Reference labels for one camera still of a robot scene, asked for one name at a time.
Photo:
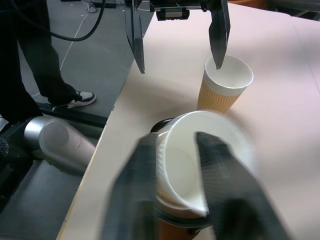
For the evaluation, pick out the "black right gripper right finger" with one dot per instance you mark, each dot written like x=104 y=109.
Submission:
x=232 y=200

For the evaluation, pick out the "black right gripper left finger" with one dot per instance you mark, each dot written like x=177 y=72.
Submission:
x=132 y=200

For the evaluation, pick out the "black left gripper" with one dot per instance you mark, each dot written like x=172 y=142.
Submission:
x=172 y=11

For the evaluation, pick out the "white-lined paper cup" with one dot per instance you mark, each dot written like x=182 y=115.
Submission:
x=182 y=155

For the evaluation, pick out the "orange ribbed paper cup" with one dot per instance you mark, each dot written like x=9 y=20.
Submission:
x=215 y=96
x=163 y=198

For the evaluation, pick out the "silver robot body segment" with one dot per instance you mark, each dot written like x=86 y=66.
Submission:
x=62 y=147

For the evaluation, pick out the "dark grey background object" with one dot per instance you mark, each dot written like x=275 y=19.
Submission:
x=295 y=6

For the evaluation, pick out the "black robot body housing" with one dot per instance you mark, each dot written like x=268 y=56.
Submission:
x=12 y=160

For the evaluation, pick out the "person in black trousers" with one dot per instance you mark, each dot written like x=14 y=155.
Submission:
x=30 y=50

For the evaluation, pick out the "black floor frame bar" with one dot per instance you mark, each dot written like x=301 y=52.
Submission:
x=80 y=117

